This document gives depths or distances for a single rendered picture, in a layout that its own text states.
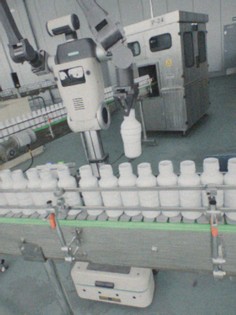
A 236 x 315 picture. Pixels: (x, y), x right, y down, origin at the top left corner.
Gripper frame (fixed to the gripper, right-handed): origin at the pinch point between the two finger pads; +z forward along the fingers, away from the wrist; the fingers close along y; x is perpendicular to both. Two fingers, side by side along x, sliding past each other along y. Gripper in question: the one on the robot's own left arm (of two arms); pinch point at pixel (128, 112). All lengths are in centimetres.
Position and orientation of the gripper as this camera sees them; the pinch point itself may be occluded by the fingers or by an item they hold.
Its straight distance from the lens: 81.1
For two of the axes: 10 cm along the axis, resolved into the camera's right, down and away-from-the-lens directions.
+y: 3.4, -4.0, 8.5
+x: -9.3, -0.3, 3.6
